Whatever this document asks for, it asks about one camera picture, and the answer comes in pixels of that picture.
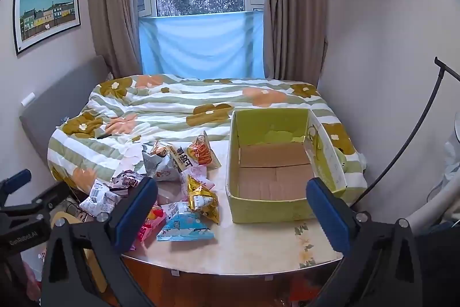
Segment pink white snack packet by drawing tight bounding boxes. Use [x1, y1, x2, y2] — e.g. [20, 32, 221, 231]
[180, 165, 216, 190]

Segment white barcode snack packet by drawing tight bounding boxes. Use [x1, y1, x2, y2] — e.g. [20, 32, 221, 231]
[79, 179, 121, 218]

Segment white fan stand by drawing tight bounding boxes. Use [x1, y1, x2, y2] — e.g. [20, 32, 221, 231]
[410, 134, 460, 232]

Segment purple snack packet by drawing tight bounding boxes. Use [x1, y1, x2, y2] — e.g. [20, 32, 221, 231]
[110, 170, 144, 198]

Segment floral striped blanket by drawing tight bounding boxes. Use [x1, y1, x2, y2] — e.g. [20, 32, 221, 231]
[48, 74, 367, 200]

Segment framed wall poster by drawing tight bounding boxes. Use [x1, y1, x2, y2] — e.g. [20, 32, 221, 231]
[12, 0, 81, 56]

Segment orange sticks snack packet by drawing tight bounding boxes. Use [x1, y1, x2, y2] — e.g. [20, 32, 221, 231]
[187, 131, 221, 171]

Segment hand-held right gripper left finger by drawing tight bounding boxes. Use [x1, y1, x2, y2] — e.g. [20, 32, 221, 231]
[41, 177, 159, 307]

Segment brown curtain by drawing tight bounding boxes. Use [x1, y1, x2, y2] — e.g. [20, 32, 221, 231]
[262, 0, 329, 81]
[86, 0, 144, 79]

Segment yellow white lettered snack packet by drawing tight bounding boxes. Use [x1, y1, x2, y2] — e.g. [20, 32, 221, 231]
[167, 145, 196, 173]

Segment light blue cloth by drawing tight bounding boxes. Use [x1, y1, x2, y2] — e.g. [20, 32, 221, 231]
[138, 11, 267, 79]

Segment grey white snack packet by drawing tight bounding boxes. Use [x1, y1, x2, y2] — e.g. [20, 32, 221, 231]
[142, 141, 180, 182]

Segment gold foil snack packet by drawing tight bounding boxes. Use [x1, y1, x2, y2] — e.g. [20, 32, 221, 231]
[186, 175, 220, 225]

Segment light blue snack packet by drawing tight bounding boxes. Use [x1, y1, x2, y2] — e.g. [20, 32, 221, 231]
[156, 202, 215, 242]

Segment green cardboard box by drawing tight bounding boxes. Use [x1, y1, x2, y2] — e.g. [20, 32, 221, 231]
[226, 108, 347, 224]

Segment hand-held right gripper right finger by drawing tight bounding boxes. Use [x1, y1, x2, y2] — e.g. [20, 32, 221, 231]
[305, 178, 423, 307]

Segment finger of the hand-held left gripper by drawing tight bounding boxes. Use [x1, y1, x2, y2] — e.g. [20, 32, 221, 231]
[0, 180, 73, 221]
[0, 168, 32, 207]

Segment pink striped snack packet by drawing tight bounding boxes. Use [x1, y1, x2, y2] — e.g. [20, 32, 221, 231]
[131, 204, 168, 250]

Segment grey headboard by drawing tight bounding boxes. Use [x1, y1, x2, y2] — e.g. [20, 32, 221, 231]
[20, 55, 112, 167]

